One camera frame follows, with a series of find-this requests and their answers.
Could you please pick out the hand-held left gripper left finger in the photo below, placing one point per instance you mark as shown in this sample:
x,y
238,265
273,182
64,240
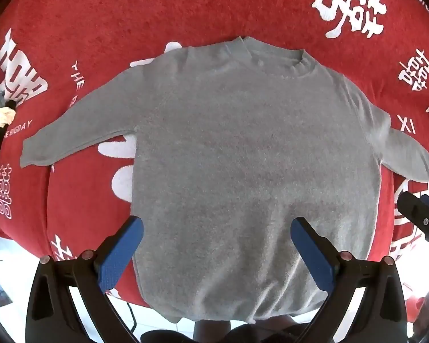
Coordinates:
x,y
119,253

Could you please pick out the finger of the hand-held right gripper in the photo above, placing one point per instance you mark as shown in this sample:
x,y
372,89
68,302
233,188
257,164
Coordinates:
x,y
420,214

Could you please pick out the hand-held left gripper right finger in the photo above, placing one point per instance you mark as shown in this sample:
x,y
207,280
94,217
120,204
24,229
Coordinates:
x,y
312,257

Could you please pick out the grey sweater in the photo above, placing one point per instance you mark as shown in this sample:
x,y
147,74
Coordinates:
x,y
253,150

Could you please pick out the red printed blanket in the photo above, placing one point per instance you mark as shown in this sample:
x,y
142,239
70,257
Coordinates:
x,y
128,14

